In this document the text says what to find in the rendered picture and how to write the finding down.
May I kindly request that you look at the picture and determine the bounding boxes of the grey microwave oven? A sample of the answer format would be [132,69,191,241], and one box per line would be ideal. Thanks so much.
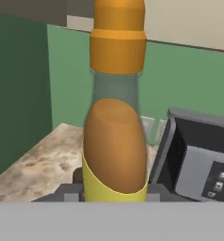
[148,107,224,203]

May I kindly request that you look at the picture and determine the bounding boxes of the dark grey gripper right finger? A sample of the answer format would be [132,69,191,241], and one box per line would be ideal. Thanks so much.
[146,183,193,203]

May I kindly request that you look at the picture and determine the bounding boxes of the white wall socket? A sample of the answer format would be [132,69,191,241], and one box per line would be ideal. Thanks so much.
[155,119,168,145]
[139,115,156,141]

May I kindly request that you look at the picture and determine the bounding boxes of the dark green cabinet side panel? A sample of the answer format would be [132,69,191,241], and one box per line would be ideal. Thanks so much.
[0,13,54,183]

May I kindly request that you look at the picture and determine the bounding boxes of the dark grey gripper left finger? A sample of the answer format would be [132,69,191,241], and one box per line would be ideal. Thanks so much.
[31,167,86,203]

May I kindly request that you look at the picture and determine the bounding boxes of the honey bottle with orange cap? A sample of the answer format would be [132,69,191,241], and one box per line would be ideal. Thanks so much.
[81,0,150,203]

